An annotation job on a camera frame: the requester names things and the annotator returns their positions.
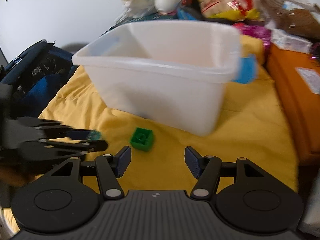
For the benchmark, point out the small white box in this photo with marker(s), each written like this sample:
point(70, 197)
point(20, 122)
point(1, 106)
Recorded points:
point(287, 41)

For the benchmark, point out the yellow snack bag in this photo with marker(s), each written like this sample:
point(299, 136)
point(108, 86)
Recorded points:
point(225, 0)

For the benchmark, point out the white object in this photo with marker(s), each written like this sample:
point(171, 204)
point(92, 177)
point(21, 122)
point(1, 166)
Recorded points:
point(311, 212)

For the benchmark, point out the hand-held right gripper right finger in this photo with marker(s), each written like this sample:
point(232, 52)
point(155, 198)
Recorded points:
point(192, 162)

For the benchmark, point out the yellow cloth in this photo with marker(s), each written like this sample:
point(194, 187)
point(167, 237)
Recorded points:
point(237, 140)

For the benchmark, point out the blue dinosaur card box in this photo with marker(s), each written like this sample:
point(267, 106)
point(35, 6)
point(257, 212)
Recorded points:
point(246, 70)

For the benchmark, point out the white plastic bin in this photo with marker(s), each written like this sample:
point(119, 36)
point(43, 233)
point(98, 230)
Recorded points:
point(162, 92)

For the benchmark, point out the orange box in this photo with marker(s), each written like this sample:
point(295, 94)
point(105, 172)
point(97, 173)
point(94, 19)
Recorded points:
point(287, 80)

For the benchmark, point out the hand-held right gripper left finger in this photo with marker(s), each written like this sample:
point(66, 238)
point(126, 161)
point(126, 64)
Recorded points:
point(124, 161)

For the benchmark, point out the pink plastic bag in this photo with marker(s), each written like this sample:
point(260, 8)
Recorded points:
point(252, 31)

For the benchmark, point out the dark blue backpack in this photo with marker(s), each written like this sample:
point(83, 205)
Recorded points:
point(37, 90)

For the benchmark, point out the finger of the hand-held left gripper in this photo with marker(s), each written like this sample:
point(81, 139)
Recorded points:
point(60, 131)
point(75, 148)

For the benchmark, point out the white plastic bag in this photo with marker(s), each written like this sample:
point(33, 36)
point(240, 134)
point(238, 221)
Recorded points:
point(142, 1)

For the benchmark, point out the small teal toy piece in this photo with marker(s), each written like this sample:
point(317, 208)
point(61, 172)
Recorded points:
point(95, 135)

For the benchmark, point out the green toy block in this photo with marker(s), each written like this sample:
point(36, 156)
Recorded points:
point(142, 139)

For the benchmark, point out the brown cardboard package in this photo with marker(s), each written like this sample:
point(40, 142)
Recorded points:
point(300, 22)

